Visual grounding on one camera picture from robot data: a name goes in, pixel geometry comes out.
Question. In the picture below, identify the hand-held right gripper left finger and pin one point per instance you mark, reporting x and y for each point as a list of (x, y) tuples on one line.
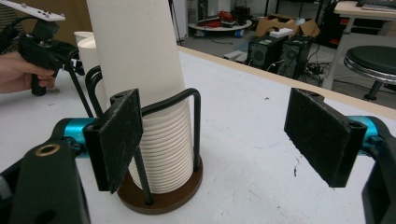
[(118, 140)]

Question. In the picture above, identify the white box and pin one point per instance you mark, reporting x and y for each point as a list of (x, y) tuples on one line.
[(281, 32)]

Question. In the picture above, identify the tall stack of white paper cups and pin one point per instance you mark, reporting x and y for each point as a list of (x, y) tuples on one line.
[(140, 46)]

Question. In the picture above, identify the brown cardboard box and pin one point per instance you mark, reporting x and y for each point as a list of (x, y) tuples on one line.
[(280, 21)]

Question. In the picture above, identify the dark keyboard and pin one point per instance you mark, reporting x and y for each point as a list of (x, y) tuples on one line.
[(378, 3)]

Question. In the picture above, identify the black round stool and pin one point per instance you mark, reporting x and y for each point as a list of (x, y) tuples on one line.
[(373, 60)]

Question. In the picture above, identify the grey power supply unit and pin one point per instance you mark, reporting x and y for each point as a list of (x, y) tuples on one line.
[(231, 54), (243, 58)]

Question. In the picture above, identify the light wooden table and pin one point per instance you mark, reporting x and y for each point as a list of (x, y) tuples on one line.
[(280, 79)]

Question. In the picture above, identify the white desk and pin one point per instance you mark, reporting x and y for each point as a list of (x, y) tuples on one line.
[(358, 11)]

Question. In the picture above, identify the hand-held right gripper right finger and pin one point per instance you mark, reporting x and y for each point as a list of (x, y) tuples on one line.
[(323, 137)]

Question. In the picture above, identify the blue tape roll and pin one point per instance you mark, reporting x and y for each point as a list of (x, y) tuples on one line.
[(239, 33)]

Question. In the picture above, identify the black computer tower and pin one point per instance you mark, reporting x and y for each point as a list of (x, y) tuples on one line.
[(295, 56), (264, 53)]

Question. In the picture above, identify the short stack of white paper cups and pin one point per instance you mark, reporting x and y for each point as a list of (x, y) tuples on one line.
[(90, 53)]

